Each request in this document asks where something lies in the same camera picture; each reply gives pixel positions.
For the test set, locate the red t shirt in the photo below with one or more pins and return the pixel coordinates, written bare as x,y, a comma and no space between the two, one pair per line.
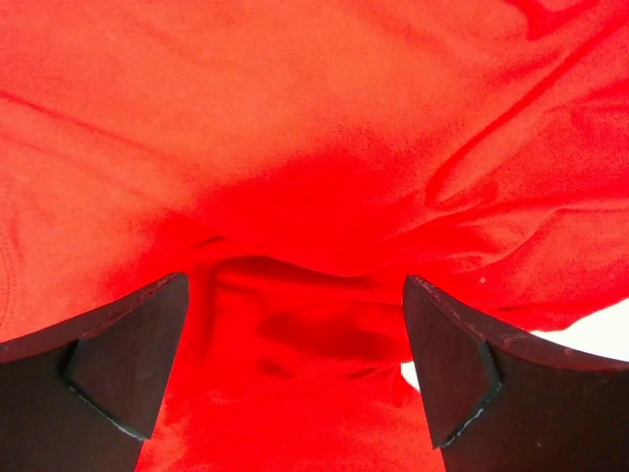
297,160

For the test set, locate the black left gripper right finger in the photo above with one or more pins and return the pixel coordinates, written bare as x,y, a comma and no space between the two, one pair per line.
498,398

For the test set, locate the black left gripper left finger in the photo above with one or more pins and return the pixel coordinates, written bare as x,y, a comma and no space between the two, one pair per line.
84,394

